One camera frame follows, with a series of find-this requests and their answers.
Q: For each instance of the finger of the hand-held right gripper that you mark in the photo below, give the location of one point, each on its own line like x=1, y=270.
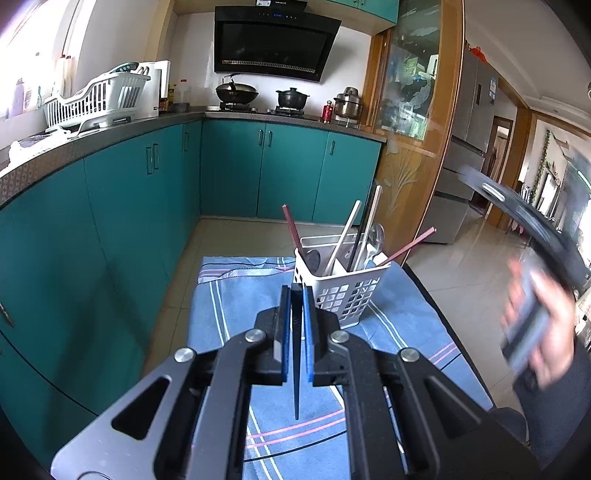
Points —
x=503, y=196

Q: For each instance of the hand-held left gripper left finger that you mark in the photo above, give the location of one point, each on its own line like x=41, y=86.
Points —
x=287, y=350

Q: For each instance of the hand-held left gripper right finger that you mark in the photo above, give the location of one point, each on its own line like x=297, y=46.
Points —
x=309, y=355

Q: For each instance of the dark brown chopstick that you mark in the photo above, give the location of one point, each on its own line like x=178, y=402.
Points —
x=296, y=401

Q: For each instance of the white plastic utensil basket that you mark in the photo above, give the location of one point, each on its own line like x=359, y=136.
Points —
x=351, y=290

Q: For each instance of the red-brown chopstick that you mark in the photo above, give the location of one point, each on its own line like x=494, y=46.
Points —
x=413, y=242
x=292, y=228

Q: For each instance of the cream chopstick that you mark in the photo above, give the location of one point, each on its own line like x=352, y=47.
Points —
x=346, y=235
x=373, y=221

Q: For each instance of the black chopstick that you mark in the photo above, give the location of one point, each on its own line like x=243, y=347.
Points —
x=362, y=230

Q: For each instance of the person's right forearm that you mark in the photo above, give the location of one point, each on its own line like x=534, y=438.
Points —
x=563, y=415

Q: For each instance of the person's right hand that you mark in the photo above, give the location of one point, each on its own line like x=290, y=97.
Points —
x=561, y=337

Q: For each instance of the green leaf garland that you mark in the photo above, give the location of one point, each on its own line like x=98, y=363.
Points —
x=545, y=157

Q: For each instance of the grey refrigerator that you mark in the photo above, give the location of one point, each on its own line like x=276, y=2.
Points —
x=466, y=138

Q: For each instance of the blue striped towel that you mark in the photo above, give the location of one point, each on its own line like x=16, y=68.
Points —
x=221, y=323

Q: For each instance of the black spoon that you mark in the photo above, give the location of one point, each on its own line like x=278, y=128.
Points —
x=314, y=259

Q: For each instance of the steel spoon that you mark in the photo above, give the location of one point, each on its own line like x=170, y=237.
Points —
x=378, y=235

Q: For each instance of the wooden glass display cabinet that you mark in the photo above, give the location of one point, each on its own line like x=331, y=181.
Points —
x=411, y=92

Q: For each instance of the stainless steel pot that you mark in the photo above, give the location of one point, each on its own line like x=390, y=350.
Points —
x=348, y=104

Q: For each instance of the red bottle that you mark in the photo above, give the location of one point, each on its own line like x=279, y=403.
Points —
x=328, y=113

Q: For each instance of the teal kitchen cabinets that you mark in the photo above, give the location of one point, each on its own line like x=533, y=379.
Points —
x=138, y=194

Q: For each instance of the black clay pot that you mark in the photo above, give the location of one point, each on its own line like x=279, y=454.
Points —
x=291, y=99

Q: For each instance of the gas stove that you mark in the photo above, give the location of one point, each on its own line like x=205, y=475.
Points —
x=258, y=110

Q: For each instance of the black wok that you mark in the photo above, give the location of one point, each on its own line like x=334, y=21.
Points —
x=236, y=93

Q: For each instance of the clear oil bottle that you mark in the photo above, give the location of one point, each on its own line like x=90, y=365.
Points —
x=184, y=94

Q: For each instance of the black range hood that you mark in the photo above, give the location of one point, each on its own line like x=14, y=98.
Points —
x=272, y=41

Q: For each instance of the dark sauce bottle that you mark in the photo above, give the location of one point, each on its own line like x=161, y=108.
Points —
x=165, y=99

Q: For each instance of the dark speckled kitchen countertop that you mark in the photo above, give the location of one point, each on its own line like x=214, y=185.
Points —
x=115, y=127

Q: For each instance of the white cutting board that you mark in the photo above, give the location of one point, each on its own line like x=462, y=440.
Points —
x=159, y=87

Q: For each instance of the white dish rack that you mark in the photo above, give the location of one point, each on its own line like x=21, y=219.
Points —
x=92, y=101

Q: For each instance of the white plastic bag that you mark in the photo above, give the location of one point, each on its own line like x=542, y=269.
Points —
x=41, y=141

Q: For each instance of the purple bottle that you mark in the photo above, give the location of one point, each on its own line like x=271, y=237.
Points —
x=18, y=99

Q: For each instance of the kitchen window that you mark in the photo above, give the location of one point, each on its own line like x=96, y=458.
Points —
x=27, y=46

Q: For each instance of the wooden door frame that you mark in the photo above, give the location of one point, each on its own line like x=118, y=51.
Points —
x=501, y=138

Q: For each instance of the teal wall cabinet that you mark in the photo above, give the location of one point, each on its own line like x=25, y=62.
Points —
x=369, y=9

